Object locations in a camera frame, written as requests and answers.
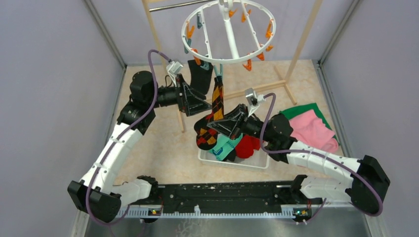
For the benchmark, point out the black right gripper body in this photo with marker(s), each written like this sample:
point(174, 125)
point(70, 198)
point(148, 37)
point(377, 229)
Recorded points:
point(247, 125)

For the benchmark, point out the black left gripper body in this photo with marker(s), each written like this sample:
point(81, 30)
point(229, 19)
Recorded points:
point(180, 99)

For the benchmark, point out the teal patterned sock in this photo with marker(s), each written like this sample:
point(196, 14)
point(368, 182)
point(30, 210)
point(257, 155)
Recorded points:
point(224, 146)

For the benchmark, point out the black argyle sock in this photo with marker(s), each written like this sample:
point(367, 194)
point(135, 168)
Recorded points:
point(206, 138)

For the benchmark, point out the red sock with cat face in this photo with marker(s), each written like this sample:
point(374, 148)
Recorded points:
point(245, 148)

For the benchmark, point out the white perforated plastic basket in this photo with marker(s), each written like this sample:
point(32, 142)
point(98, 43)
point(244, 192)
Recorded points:
point(259, 161)

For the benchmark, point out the white round sock hanger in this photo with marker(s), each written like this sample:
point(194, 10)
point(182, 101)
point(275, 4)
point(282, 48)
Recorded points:
point(197, 20)

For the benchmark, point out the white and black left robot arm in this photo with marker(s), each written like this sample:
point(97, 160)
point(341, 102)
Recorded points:
point(121, 137)

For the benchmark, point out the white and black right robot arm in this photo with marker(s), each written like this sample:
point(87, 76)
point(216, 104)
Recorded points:
point(320, 153)

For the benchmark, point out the green cloth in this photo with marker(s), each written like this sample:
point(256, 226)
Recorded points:
point(297, 110)

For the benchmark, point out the pink cloth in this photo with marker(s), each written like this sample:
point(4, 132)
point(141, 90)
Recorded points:
point(310, 129)

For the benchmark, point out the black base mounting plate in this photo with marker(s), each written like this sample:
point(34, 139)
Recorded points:
point(240, 197)

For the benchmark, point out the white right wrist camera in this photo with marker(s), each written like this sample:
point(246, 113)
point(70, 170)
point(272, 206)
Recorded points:
point(253, 100)

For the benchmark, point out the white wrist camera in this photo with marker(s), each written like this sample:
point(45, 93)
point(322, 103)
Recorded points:
point(253, 100)
point(173, 68)

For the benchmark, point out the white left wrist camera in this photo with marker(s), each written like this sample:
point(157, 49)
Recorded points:
point(173, 68)

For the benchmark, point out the white slotted cable duct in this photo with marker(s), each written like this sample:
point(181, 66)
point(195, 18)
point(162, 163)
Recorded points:
point(149, 213)

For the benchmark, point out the aluminium rail frame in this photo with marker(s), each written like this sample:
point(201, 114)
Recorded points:
point(194, 226)

